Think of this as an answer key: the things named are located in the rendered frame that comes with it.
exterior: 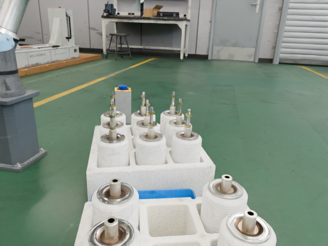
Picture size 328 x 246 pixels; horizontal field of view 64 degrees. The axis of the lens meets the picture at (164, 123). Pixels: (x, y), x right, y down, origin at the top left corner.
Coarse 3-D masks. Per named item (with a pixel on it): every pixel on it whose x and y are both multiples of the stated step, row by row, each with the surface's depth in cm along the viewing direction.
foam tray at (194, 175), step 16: (96, 128) 108; (128, 128) 109; (96, 144) 93; (96, 160) 82; (208, 160) 85; (96, 176) 76; (112, 176) 77; (128, 176) 78; (144, 176) 79; (160, 176) 80; (176, 176) 81; (192, 176) 82; (208, 176) 83
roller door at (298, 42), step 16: (288, 0) 481; (304, 0) 479; (320, 0) 474; (288, 16) 492; (304, 16) 487; (320, 16) 482; (288, 32) 501; (304, 32) 497; (320, 32) 490; (288, 48) 511; (304, 48) 504; (320, 48) 498; (304, 64) 512; (320, 64) 506
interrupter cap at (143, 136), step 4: (144, 132) 86; (156, 132) 86; (140, 136) 82; (144, 136) 83; (156, 136) 84; (160, 136) 83; (144, 140) 80; (148, 140) 80; (152, 140) 80; (156, 140) 80
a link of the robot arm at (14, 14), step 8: (8, 0) 107; (16, 0) 108; (24, 0) 110; (0, 8) 108; (8, 8) 107; (16, 8) 108; (24, 8) 111; (0, 16) 108; (8, 16) 108; (16, 16) 109; (0, 24) 108; (8, 24) 109; (16, 24) 111; (0, 32) 107; (8, 32) 109; (16, 32) 113; (16, 40) 112
